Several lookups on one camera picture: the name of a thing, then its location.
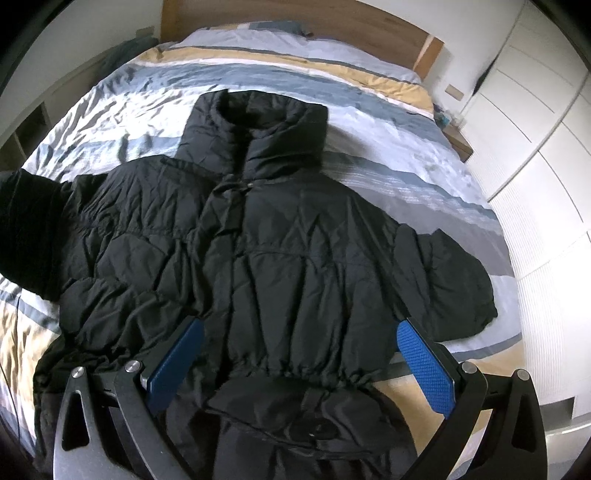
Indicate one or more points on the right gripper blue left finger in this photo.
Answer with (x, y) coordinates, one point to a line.
(165, 368)

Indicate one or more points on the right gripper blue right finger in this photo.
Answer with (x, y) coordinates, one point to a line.
(432, 366)

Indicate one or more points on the black puffer jacket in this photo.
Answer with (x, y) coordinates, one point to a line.
(300, 284)

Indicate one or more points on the wooden nightstand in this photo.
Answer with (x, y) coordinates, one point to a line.
(458, 142)

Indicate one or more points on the striped bed duvet cover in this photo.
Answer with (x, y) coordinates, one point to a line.
(381, 142)

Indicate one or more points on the white wardrobe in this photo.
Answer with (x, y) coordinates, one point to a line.
(529, 126)

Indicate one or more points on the white shelf unit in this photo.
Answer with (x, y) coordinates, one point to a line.
(33, 124)

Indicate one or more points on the wooden headboard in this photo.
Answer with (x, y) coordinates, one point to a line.
(373, 30)

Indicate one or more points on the striped pillow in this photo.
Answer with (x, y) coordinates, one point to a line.
(286, 26)

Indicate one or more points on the wall light switch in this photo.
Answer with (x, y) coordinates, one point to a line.
(454, 92)

